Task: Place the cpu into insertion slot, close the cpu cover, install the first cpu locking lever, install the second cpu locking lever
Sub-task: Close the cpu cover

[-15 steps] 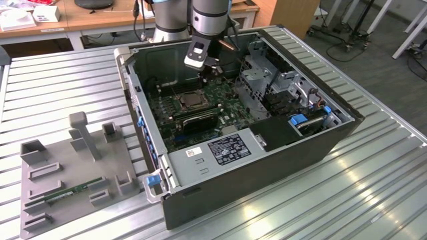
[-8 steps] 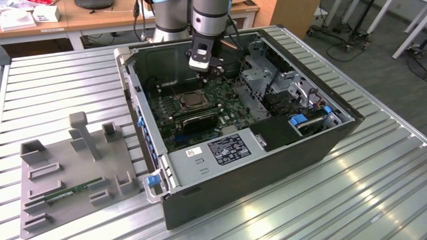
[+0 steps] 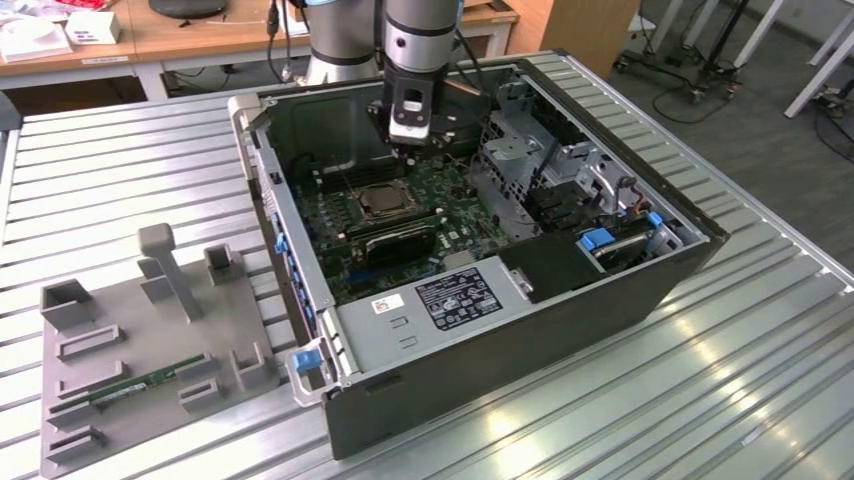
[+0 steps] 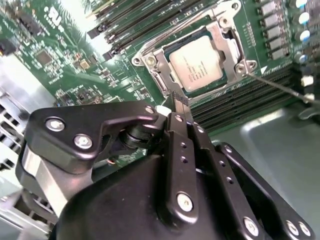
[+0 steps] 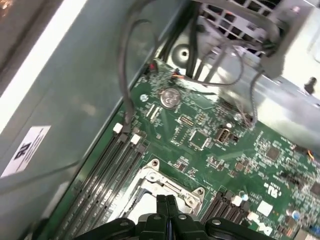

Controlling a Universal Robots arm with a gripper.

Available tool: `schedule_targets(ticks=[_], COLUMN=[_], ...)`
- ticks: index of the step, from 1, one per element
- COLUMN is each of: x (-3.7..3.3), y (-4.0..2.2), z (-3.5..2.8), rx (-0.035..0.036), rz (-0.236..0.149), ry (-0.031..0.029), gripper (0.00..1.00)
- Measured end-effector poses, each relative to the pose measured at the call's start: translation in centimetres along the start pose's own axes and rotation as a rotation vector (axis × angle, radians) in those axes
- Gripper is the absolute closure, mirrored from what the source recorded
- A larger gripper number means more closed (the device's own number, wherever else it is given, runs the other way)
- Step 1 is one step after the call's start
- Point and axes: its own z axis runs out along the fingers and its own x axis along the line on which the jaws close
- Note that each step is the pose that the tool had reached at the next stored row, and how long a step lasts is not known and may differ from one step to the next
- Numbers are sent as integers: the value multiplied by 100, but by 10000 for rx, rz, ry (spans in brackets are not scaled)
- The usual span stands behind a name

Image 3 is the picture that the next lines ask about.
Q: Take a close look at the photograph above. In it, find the silver CPU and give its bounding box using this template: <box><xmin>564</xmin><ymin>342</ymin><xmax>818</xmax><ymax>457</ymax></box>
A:
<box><xmin>367</xmin><ymin>186</ymin><xmax>414</xmax><ymax>215</ymax></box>

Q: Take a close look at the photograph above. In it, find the CPU socket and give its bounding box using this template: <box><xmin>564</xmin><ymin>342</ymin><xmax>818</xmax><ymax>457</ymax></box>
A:
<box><xmin>350</xmin><ymin>180</ymin><xmax>430</xmax><ymax>227</ymax></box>

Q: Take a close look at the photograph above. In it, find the metal drive cage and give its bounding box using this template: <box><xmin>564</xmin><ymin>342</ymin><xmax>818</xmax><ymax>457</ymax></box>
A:
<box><xmin>477</xmin><ymin>74</ymin><xmax>589</xmax><ymax>234</ymax></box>

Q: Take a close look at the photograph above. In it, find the green motherboard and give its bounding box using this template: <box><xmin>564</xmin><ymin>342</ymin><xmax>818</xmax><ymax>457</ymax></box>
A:
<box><xmin>293</xmin><ymin>149</ymin><xmax>536</xmax><ymax>304</ymax></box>

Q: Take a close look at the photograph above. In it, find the green RAM stick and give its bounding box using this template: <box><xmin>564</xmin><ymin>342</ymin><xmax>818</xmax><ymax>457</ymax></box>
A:
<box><xmin>343</xmin><ymin>221</ymin><xmax>439</xmax><ymax>240</ymax></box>
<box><xmin>85</xmin><ymin>367</ymin><xmax>183</xmax><ymax>407</ymax></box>

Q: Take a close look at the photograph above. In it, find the wooden cabinet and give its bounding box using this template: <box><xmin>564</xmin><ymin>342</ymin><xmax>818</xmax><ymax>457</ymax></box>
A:
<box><xmin>541</xmin><ymin>0</ymin><xmax>644</xmax><ymax>80</ymax></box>

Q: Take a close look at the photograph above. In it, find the blue drive latch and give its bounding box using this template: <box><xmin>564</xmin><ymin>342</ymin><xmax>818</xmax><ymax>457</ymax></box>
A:
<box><xmin>577</xmin><ymin>228</ymin><xmax>617</xmax><ymax>252</ymax></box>

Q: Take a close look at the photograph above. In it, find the wooden desk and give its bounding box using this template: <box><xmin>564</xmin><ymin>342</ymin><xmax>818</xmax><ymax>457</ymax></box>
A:
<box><xmin>130</xmin><ymin>0</ymin><xmax>522</xmax><ymax>101</ymax></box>
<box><xmin>0</xmin><ymin>0</ymin><xmax>142</xmax><ymax>94</ymax></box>

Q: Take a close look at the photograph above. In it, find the grey power supply unit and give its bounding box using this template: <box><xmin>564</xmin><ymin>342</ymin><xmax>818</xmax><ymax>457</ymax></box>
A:
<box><xmin>335</xmin><ymin>257</ymin><xmax>537</xmax><ymax>375</ymax></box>

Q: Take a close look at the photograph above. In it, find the black wheeled stand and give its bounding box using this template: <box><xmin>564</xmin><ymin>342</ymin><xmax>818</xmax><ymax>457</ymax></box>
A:
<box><xmin>617</xmin><ymin>0</ymin><xmax>746</xmax><ymax>104</ymax></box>

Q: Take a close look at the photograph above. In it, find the black round bowl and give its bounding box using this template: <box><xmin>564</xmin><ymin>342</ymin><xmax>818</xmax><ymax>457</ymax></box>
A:
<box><xmin>147</xmin><ymin>0</ymin><xmax>227</xmax><ymax>19</ymax></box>

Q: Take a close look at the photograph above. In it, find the black PC case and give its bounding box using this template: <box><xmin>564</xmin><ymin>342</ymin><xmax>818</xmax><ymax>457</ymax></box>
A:
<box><xmin>226</xmin><ymin>47</ymin><xmax>730</xmax><ymax>461</ymax></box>

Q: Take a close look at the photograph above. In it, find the white printed box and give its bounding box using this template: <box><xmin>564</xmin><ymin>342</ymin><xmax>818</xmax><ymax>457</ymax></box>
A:
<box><xmin>65</xmin><ymin>10</ymin><xmax>123</xmax><ymax>47</ymax></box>

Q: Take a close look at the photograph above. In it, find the grey parts rack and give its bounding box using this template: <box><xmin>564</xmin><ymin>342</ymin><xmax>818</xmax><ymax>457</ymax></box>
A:
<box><xmin>38</xmin><ymin>223</ymin><xmax>283</xmax><ymax>479</ymax></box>

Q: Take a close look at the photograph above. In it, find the white square tray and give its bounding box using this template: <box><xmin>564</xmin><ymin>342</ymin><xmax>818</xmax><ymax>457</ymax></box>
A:
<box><xmin>0</xmin><ymin>18</ymin><xmax>75</xmax><ymax>64</ymax></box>

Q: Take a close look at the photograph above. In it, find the clear plastic bag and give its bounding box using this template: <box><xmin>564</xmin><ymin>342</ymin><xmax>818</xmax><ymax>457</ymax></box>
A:
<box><xmin>0</xmin><ymin>0</ymin><xmax>69</xmax><ymax>24</ymax></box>

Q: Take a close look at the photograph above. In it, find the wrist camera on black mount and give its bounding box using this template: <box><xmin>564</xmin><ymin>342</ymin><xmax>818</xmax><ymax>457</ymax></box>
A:
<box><xmin>387</xmin><ymin>85</ymin><xmax>437</xmax><ymax>147</ymax></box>

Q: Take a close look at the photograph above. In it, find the white table frame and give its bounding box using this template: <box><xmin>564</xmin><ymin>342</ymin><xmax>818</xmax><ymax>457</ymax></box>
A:
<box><xmin>784</xmin><ymin>29</ymin><xmax>854</xmax><ymax>120</ymax></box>

